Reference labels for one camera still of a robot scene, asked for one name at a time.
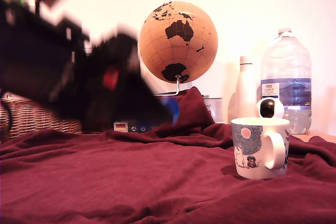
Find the blue coffee capsule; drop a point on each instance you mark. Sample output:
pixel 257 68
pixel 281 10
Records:
pixel 174 110

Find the dark box with flag print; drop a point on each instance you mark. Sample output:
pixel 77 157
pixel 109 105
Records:
pixel 122 127

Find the metal globe stand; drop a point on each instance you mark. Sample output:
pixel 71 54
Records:
pixel 177 85

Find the cork globe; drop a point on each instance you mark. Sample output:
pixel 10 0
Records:
pixel 181 48

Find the wicker basket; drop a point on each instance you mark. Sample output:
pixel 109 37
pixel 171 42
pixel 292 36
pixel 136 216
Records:
pixel 31 119

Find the metal tin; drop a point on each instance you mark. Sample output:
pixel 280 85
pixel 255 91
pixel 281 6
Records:
pixel 215 108

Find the dark red fleece cloth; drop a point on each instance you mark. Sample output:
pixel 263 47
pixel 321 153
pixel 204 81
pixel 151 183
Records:
pixel 157 176

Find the slim white bottle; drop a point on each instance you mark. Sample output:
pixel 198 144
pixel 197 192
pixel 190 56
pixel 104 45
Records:
pixel 245 90

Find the white illustrated mug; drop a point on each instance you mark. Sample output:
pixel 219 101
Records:
pixel 246 155

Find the large clear water bottle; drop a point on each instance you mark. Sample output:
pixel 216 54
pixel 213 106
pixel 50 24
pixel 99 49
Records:
pixel 286 64

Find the small white round camera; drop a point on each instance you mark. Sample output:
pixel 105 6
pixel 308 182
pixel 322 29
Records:
pixel 277 108

